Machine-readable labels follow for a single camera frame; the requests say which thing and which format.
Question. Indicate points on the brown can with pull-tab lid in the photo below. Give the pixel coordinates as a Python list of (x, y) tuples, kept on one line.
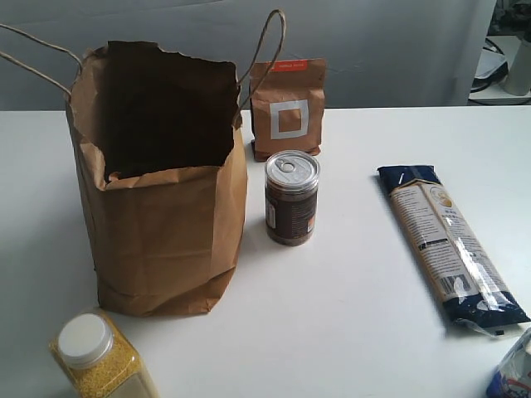
[(291, 194)]

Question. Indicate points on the brown paper bag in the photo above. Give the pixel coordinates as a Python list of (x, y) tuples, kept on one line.
[(161, 168)]

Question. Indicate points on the brown kraft coffee pouch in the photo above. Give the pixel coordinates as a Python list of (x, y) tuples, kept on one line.
[(287, 106)]

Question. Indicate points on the dark blue spaghetti package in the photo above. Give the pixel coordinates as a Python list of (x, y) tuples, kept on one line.
[(469, 288)]

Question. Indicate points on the yellow grain jar white lid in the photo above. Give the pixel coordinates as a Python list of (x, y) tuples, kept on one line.
[(99, 360)]

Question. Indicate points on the white cylinder in background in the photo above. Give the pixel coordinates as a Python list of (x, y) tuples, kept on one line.
[(518, 79)]

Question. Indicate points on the blue plastic package corner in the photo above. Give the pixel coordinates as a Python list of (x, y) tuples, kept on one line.
[(512, 375)]

